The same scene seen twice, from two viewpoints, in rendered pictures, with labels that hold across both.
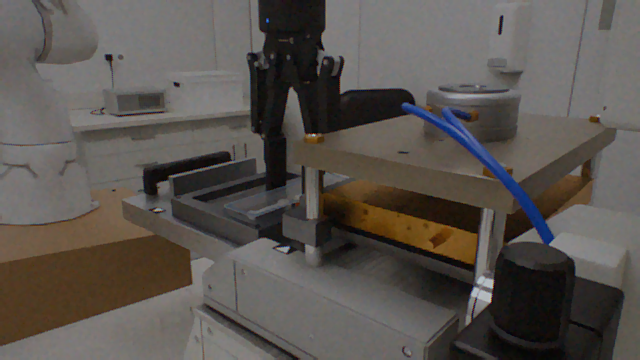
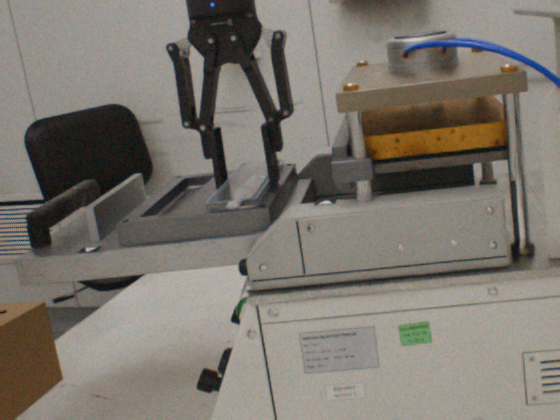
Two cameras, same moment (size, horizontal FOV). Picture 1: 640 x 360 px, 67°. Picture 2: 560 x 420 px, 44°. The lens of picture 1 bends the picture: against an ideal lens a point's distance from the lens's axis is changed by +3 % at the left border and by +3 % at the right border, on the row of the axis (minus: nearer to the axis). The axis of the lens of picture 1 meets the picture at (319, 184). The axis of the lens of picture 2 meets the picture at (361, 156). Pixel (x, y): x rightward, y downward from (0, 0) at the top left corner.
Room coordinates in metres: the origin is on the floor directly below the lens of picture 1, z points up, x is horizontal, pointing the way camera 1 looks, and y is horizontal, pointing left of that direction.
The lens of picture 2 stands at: (-0.14, 0.39, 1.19)
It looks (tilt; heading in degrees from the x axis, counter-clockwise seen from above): 12 degrees down; 323
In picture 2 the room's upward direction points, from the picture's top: 7 degrees counter-clockwise
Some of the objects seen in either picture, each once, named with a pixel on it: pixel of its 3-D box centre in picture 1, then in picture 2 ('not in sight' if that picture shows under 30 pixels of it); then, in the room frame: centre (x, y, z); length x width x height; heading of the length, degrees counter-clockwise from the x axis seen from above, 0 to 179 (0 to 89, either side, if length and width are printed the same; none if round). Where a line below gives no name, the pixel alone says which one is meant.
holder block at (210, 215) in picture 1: (272, 201); (217, 199); (0.59, 0.06, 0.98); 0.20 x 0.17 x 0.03; 139
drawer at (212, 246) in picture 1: (249, 201); (180, 213); (0.63, 0.10, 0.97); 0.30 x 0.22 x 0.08; 49
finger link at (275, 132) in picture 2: not in sight; (282, 128); (0.53, 0.00, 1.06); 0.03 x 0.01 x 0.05; 49
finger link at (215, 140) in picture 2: (276, 165); (218, 158); (0.59, 0.06, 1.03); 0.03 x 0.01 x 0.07; 139
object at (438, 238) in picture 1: (459, 178); (427, 107); (0.42, -0.13, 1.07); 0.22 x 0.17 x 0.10; 139
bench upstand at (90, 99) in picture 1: (158, 95); not in sight; (3.29, 1.10, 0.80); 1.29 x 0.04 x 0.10; 127
